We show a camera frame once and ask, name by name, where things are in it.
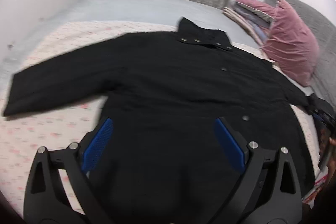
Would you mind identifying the black coat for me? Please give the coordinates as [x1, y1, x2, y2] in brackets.
[3, 16, 317, 224]

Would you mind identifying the person's right hand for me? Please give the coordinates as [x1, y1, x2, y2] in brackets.
[325, 138, 335, 187]

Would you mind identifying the floral white bed sheet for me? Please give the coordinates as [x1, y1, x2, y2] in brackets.
[0, 21, 320, 217]

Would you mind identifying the pink velvet pillow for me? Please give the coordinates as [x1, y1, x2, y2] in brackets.
[261, 0, 319, 86]

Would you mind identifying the stack of folded blankets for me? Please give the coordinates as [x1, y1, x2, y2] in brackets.
[222, 0, 276, 47]

